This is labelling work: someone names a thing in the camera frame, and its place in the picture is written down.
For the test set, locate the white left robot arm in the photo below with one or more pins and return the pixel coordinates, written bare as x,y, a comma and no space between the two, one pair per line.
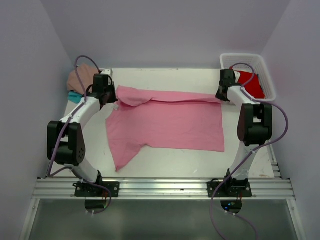
65,141

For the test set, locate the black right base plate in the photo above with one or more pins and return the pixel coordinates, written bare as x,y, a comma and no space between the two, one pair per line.
232,188

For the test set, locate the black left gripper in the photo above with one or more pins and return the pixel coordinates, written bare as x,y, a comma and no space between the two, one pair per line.
111,86

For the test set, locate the dark blue garment in basket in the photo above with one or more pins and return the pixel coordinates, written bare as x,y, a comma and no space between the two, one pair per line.
261,86

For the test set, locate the pink polo shirt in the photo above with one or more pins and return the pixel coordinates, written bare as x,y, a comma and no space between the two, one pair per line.
163,119

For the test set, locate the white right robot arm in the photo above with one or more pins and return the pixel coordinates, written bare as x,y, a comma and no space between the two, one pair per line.
254,126

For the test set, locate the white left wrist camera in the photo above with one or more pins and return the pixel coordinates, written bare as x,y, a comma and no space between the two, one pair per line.
107,71

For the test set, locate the red folded shirt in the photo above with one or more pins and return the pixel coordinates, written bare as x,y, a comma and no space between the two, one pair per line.
253,87

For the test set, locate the teal folded shirt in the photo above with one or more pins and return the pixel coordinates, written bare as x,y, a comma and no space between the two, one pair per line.
74,97

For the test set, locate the aluminium mounting rail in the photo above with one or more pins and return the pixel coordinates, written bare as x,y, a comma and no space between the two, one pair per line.
61,188

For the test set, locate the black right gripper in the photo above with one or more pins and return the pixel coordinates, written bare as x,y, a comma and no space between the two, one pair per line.
220,96

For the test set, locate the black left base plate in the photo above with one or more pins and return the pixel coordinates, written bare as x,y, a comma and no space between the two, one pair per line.
108,189

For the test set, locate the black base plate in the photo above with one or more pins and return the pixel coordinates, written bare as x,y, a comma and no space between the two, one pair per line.
108,189
232,188

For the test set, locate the beige folded shirt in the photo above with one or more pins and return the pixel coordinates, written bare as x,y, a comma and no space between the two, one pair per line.
86,74

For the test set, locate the white plastic basket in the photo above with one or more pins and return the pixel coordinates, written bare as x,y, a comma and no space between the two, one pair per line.
257,62

